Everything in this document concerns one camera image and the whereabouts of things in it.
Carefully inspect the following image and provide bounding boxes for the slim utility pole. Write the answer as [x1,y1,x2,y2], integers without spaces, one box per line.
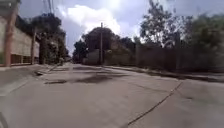
[99,22,104,66]

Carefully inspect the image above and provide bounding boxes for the dark trees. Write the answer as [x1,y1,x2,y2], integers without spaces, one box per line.
[16,13,70,65]
[71,26,138,65]

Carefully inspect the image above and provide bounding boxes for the grey concrete road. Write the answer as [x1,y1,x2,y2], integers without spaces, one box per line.
[0,63,224,128]

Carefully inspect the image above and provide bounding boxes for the concrete kerb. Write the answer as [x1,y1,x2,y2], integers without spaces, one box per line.
[103,64,224,84]

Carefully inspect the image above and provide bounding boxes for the brown pole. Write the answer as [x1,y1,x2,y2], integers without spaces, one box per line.
[30,28,37,65]

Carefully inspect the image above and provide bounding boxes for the pale building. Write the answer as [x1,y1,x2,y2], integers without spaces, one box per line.
[0,14,41,66]

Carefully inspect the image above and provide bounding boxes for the green trees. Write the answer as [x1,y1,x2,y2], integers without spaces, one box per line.
[138,0,224,52]

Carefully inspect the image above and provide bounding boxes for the reddish pole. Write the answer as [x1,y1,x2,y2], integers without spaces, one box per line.
[3,0,21,68]

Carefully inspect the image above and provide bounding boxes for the pale wall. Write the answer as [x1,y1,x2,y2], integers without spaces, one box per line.
[83,49,135,66]

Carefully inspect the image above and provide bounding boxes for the dark boundary wall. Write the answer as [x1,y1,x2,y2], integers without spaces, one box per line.
[134,44,224,74]

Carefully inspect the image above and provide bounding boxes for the overhead wires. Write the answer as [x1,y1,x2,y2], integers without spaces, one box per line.
[41,0,56,16]

